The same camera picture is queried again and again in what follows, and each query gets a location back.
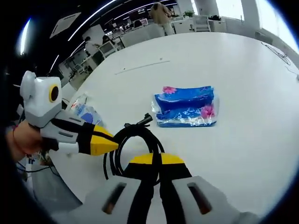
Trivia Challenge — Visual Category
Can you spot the thin cable on table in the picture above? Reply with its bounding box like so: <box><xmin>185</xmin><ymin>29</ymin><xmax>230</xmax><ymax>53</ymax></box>
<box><xmin>260</xmin><ymin>42</ymin><xmax>299</xmax><ymax>81</ymax></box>

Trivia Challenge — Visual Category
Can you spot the large bright window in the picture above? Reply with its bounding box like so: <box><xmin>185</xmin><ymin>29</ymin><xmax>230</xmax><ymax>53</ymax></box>
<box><xmin>217</xmin><ymin>0</ymin><xmax>246</xmax><ymax>21</ymax></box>

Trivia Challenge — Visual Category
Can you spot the white table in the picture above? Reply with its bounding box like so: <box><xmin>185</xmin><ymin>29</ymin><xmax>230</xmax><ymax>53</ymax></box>
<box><xmin>50</xmin><ymin>31</ymin><xmax>299</xmax><ymax>224</ymax></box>

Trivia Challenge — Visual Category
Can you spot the blue tissue pack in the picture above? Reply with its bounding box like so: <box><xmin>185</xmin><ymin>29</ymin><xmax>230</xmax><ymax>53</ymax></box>
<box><xmin>151</xmin><ymin>85</ymin><xmax>221</xmax><ymax>128</ymax></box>

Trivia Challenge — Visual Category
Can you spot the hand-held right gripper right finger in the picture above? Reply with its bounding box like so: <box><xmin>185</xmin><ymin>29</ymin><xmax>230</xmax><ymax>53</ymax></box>
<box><xmin>160</xmin><ymin>153</ymin><xmax>239</xmax><ymax>224</ymax></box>

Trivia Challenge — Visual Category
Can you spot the person's left hand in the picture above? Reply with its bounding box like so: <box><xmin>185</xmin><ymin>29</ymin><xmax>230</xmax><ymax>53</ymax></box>
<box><xmin>11</xmin><ymin>121</ymin><xmax>51</xmax><ymax>162</ymax></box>

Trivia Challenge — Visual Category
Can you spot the white office chair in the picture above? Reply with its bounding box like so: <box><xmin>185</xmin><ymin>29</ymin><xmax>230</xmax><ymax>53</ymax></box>
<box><xmin>193</xmin><ymin>15</ymin><xmax>210</xmax><ymax>32</ymax></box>
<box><xmin>98</xmin><ymin>42</ymin><xmax>117</xmax><ymax>59</ymax></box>

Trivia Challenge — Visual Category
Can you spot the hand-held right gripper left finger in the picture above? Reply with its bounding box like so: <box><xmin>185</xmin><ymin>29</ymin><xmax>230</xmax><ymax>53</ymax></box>
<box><xmin>81</xmin><ymin>153</ymin><xmax>155</xmax><ymax>224</ymax></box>

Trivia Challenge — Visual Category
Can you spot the blue white packet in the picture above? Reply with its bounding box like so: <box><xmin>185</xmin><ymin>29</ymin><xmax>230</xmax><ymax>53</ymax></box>
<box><xmin>70</xmin><ymin>93</ymin><xmax>105</xmax><ymax>126</ymax></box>

